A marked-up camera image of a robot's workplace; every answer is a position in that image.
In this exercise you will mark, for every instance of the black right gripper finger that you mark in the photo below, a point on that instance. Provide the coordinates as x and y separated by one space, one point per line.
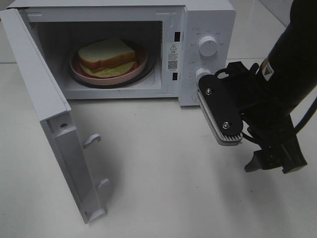
262 160
290 155

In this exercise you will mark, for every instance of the upper white power knob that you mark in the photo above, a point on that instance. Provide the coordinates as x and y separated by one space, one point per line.
208 45

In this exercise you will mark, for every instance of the glass microwave turntable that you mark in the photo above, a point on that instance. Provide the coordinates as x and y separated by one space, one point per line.
148 69

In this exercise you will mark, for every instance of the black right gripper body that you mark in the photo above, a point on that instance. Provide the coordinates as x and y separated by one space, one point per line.
260 111

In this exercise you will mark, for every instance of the white microwave door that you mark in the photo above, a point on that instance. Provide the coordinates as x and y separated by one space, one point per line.
54 113

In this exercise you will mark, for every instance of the toast sandwich with lettuce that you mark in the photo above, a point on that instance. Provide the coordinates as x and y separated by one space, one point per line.
107 58

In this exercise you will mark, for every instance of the pink round plate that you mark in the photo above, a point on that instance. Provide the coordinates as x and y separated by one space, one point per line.
109 62

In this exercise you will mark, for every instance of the white timer knob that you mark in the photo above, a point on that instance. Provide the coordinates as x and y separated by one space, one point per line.
201 72

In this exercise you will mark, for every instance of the white microwave oven body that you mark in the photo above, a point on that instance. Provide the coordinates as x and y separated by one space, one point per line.
168 29

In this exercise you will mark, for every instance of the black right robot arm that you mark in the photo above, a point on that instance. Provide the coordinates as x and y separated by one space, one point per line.
289 72

